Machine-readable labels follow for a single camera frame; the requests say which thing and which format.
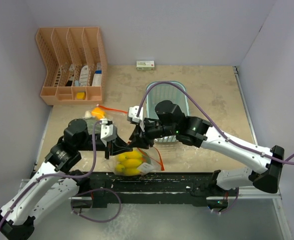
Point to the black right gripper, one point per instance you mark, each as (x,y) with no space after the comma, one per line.
(139,141)

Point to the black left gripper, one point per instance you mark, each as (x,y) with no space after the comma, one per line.
(115,147)

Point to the yellow banana bunch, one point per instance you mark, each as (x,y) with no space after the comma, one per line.
(127,163)

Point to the orange fruit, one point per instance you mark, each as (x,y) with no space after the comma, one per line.
(98,113)

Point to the white garlic bulbs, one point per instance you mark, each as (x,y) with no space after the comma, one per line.
(87,115)

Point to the green cucumber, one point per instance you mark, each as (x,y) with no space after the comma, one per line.
(147,159)

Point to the clear zip bag orange zipper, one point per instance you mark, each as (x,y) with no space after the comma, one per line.
(112,114)

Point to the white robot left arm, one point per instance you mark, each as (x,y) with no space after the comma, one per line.
(53,182)

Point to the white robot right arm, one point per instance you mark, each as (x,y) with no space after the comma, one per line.
(263,165)

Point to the light blue plastic basket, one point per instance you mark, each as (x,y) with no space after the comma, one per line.
(163,92)

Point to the yellow block in organizer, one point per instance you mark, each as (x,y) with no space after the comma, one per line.
(80,95)

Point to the white blue box in organizer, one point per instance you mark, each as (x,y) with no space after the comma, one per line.
(97,78)

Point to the small green white box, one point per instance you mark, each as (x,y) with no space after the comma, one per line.
(145,65)

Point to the white bottle in organizer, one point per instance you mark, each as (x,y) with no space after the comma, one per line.
(84,76)

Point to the pink plastic file organizer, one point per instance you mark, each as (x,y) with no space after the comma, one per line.
(65,50)

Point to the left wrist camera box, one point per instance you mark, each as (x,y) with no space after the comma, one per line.
(108,131)

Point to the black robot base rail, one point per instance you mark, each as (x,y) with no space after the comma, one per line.
(198,189)

